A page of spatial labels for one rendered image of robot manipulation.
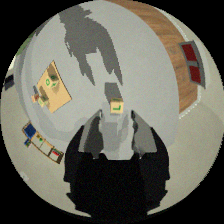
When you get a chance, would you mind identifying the wooden letter block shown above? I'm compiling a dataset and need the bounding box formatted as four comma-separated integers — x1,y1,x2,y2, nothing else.
110,97,124,113
38,94,49,107
44,74,59,89
31,93,39,103

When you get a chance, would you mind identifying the tan flat mat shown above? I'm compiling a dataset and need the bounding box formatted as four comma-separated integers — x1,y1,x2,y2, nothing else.
37,61,72,113

